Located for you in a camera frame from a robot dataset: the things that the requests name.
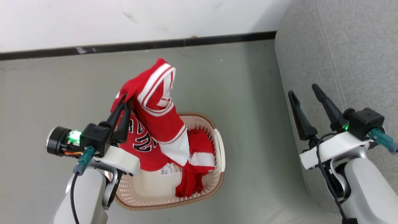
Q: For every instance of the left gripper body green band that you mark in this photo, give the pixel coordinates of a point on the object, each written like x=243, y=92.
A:
x=119, y=160

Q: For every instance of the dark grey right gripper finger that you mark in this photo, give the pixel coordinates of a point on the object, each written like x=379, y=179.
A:
x=329, y=107
x=301, y=119

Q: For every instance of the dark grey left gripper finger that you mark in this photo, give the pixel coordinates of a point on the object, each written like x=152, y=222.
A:
x=126, y=124
x=117, y=112

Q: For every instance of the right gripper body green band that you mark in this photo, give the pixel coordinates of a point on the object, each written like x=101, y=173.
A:
x=335, y=147

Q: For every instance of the red basketball jersey black lettering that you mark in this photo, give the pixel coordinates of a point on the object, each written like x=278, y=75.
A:
x=146, y=157

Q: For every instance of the red shorts white band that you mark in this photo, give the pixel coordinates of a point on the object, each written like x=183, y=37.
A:
x=190, y=183

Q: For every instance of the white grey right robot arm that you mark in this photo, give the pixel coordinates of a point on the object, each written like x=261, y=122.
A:
x=370, y=193

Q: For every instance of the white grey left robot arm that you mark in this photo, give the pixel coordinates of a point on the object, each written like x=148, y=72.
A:
x=84, y=199

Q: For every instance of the beige perforated plastic laundry basket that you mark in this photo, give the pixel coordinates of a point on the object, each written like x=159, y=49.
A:
x=149, y=189

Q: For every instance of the white barcode sticker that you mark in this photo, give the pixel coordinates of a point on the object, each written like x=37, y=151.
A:
x=169, y=169

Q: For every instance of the grey fabric sofa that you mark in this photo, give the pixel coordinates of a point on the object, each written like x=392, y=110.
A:
x=342, y=46

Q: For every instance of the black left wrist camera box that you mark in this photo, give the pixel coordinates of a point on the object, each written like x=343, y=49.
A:
x=96, y=138

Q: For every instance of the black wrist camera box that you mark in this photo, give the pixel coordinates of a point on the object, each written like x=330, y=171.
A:
x=96, y=138
x=365, y=122

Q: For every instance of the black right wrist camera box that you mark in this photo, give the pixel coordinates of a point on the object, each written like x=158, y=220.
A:
x=365, y=122

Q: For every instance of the black wall baseboard strip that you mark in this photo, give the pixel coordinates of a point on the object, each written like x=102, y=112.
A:
x=124, y=46

